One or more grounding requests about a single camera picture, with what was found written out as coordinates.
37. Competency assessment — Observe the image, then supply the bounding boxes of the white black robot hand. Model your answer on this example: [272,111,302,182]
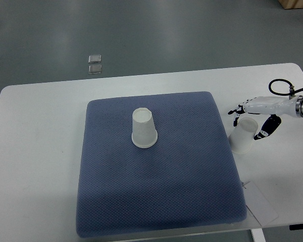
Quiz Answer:
[228,96,303,140]

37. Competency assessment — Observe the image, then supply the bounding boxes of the white paper cup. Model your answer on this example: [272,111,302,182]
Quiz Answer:
[131,107,158,148]
[228,117,258,154]

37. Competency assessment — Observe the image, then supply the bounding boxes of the wooden furniture corner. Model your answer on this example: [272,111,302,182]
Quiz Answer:
[278,0,303,10]

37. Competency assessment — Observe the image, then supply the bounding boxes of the white paper tag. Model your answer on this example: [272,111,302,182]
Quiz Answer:
[242,182,278,226]

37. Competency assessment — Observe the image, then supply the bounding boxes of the black table control panel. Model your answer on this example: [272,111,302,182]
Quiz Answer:
[289,223,303,231]

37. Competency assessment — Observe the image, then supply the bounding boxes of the blue textured cushion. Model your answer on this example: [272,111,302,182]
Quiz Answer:
[76,91,247,237]

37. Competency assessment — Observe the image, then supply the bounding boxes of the white table leg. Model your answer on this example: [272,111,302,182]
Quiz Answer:
[250,228,266,242]

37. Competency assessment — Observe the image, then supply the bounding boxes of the upper metal floor plate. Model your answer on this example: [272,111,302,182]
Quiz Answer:
[88,54,102,64]

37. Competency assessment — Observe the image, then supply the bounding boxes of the black cable loop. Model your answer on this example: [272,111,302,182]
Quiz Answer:
[268,79,303,96]

